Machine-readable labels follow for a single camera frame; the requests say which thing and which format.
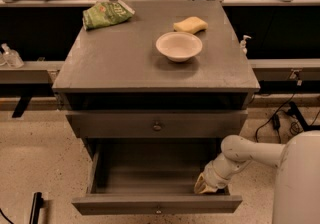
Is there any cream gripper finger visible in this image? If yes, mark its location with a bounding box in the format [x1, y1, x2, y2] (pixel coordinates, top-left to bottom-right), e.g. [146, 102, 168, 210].
[194, 174, 209, 194]
[203, 187, 224, 195]

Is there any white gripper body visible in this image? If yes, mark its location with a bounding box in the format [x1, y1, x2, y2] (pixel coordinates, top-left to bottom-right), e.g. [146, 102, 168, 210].
[203, 160, 233, 188]

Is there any grey drawer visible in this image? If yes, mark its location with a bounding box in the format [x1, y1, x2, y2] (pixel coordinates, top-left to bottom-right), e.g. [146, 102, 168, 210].
[72, 138, 242, 215]
[66, 110, 248, 138]

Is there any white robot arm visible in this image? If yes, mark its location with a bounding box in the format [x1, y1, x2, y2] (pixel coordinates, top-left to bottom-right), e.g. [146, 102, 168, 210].
[194, 130, 320, 224]

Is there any grey top drawer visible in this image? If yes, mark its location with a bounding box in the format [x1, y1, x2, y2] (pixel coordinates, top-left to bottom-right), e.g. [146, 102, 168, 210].
[66, 110, 248, 138]

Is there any grey drawer cabinet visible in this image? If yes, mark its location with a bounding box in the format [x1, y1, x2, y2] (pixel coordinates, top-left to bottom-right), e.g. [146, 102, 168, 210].
[52, 0, 261, 156]

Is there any black stand leg right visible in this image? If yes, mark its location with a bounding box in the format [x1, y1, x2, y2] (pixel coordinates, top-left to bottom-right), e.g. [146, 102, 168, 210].
[288, 101, 320, 131]

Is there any white pump bottle right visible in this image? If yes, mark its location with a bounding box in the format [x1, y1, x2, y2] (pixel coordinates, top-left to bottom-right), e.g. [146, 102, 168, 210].
[240, 35, 252, 55]

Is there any white bowl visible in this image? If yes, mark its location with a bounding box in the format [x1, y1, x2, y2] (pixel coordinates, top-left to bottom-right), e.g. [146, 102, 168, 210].
[156, 32, 203, 62]

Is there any yellow sponge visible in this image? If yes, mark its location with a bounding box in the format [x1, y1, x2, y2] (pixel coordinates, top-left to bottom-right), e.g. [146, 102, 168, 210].
[173, 16, 208, 34]

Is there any black bar bottom left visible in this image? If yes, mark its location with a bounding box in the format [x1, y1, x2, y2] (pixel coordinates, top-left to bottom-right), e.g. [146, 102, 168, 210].
[29, 192, 44, 224]

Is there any green chip bag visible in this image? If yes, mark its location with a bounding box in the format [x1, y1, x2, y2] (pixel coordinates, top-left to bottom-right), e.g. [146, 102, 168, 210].
[83, 0, 135, 30]

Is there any clear sanitizer bottle left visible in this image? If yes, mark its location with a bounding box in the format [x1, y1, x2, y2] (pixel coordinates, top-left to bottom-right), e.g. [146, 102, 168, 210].
[1, 43, 24, 68]

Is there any black power cable floor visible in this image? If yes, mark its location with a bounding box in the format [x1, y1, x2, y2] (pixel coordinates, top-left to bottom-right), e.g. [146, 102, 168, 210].
[254, 78, 302, 142]

